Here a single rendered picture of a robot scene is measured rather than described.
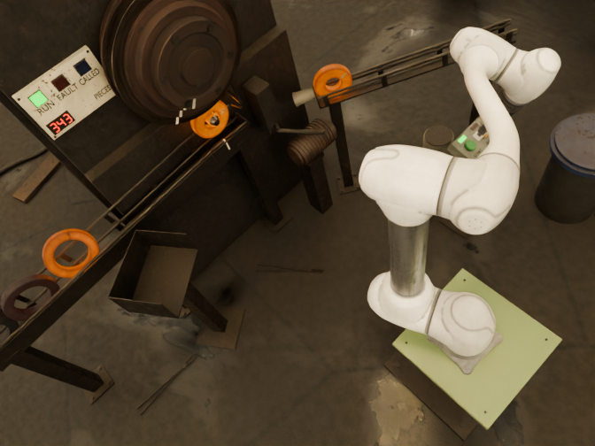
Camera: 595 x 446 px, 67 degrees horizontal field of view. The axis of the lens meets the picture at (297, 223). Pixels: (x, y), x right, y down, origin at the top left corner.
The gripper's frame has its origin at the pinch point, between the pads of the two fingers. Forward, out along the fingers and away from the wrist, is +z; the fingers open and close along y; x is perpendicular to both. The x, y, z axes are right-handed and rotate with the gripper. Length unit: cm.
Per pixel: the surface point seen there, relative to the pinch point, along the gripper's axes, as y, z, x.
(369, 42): -78, 110, -96
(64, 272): 138, 27, -71
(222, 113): 56, 15, -75
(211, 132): 64, 18, -73
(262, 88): 37, 15, -73
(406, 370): 69, 54, 46
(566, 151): -31.4, 17.3, 28.2
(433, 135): -1.5, 23.0, -13.3
